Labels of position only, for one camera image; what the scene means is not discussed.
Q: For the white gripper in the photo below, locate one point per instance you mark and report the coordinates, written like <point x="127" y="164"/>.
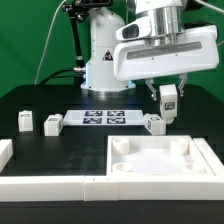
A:
<point x="139" y="56"/>

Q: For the white square tabletop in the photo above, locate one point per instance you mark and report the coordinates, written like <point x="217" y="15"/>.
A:
<point x="155" y="155"/>

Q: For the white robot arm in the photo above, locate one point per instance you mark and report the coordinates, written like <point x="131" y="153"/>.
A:
<point x="162" y="17"/>

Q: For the white U-shaped fence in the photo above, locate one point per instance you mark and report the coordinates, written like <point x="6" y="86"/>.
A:
<point x="119" y="187"/>

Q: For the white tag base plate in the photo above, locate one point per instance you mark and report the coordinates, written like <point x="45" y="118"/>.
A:
<point x="103" y="118"/>

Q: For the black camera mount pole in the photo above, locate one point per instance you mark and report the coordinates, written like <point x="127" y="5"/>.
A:
<point x="78" y="11"/>

